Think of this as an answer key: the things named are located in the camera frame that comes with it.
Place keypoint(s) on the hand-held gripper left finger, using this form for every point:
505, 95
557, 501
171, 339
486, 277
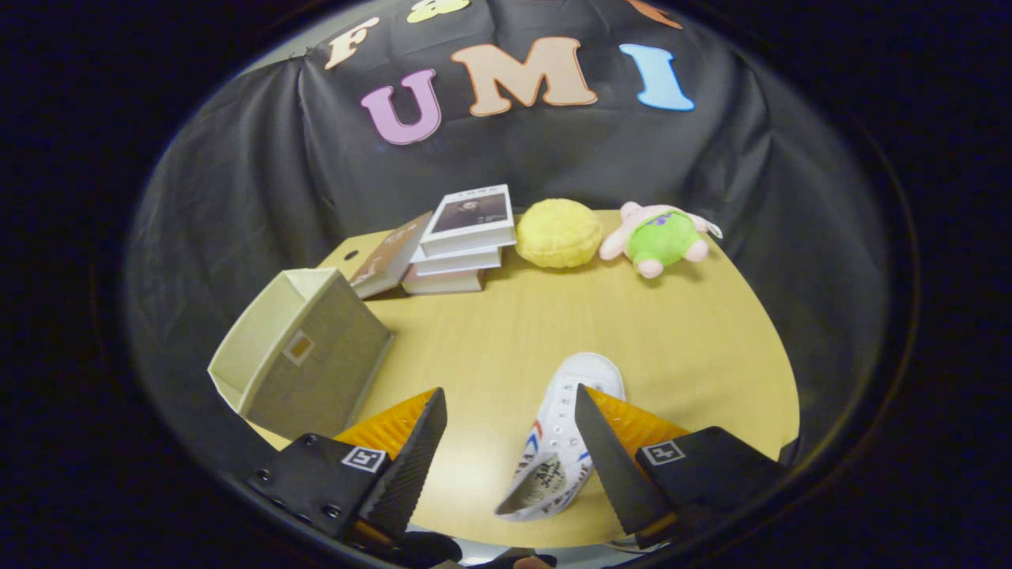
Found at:
411, 466

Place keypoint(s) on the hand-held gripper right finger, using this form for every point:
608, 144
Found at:
613, 466

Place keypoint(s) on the grey fabric storage box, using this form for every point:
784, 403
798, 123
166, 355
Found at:
316, 371

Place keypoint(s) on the brown cover book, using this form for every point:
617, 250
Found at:
387, 261

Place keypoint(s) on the pink and green plush toy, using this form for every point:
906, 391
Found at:
660, 237

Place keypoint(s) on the yellow round plush cushion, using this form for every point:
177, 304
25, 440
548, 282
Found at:
557, 233

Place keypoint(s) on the white book with dark photo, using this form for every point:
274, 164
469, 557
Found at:
470, 213

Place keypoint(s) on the black backdrop cloth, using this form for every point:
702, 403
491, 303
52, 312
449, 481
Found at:
261, 174

